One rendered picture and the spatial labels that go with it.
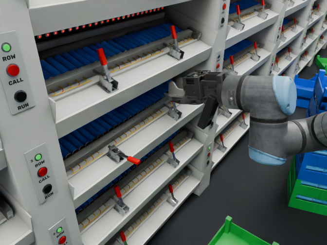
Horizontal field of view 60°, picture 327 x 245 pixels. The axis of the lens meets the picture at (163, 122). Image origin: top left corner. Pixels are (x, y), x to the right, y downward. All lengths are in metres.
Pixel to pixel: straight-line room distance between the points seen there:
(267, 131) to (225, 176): 0.77
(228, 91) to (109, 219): 0.49
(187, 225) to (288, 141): 0.63
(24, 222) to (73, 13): 0.41
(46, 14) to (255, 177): 1.22
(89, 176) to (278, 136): 0.46
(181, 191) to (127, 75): 0.65
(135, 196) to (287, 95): 0.53
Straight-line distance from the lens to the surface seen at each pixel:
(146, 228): 1.09
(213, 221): 1.25
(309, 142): 0.79
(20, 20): 0.48
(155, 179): 0.97
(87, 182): 0.70
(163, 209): 1.14
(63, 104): 0.59
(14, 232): 0.65
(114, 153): 0.73
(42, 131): 0.54
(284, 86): 0.70
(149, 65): 0.76
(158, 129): 0.85
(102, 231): 0.85
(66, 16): 0.53
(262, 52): 1.62
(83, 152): 0.72
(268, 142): 0.73
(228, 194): 1.37
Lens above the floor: 0.95
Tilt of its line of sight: 31 degrees down
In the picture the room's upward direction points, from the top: straight up
